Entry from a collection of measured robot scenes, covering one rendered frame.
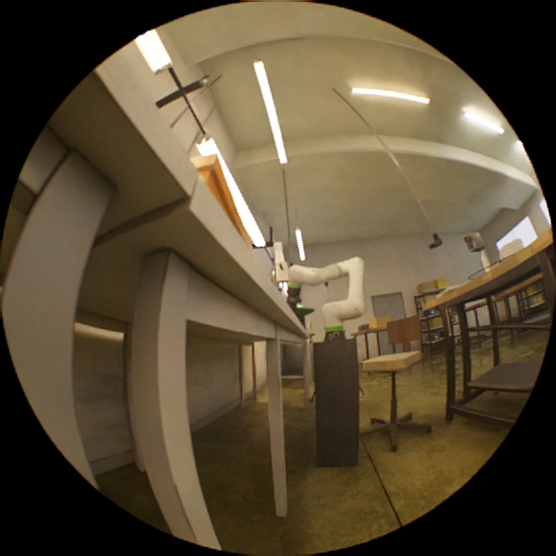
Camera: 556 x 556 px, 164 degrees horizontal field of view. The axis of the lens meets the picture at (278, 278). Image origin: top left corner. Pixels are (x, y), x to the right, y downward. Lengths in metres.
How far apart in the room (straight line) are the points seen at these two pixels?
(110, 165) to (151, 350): 0.15
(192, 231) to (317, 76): 3.50
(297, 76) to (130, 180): 3.45
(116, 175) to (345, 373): 1.09
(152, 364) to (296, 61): 3.53
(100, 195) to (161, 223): 0.06
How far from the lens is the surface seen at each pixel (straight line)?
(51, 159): 0.15
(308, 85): 3.60
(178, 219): 0.16
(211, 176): 0.28
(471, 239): 1.48
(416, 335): 1.68
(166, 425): 0.20
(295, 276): 1.18
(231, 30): 2.95
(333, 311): 1.23
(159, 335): 0.18
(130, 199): 0.17
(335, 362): 1.08
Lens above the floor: 0.79
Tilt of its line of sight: 20 degrees up
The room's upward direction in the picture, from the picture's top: 3 degrees counter-clockwise
